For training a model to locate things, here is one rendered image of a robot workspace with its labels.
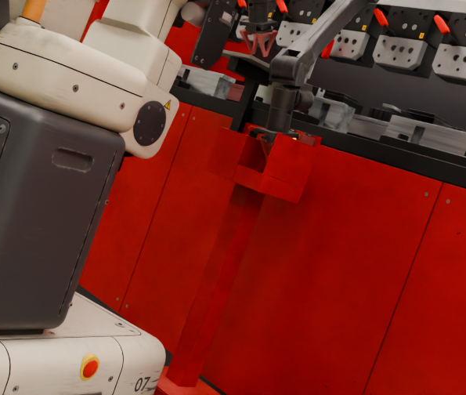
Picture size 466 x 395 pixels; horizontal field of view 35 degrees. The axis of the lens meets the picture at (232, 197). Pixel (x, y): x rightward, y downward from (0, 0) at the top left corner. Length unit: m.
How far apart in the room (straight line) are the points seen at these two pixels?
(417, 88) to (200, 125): 0.80
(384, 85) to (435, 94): 0.22
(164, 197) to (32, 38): 1.22
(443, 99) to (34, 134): 1.68
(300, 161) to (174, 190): 0.64
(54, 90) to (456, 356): 1.00
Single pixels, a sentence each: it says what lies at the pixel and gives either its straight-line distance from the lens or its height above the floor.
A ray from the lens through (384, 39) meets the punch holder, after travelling 2.11.
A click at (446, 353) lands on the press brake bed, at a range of 1.69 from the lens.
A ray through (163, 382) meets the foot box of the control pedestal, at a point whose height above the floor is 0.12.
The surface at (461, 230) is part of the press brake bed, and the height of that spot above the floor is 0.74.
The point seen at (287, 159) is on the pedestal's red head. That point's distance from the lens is 1.80.
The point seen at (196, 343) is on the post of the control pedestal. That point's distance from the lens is 1.91.
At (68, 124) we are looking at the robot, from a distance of 1.27.
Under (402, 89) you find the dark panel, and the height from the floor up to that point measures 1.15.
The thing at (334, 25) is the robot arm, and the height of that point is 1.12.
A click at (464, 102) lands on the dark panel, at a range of 2.57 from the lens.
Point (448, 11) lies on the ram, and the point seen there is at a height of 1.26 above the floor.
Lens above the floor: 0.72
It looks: 3 degrees down
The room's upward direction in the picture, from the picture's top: 20 degrees clockwise
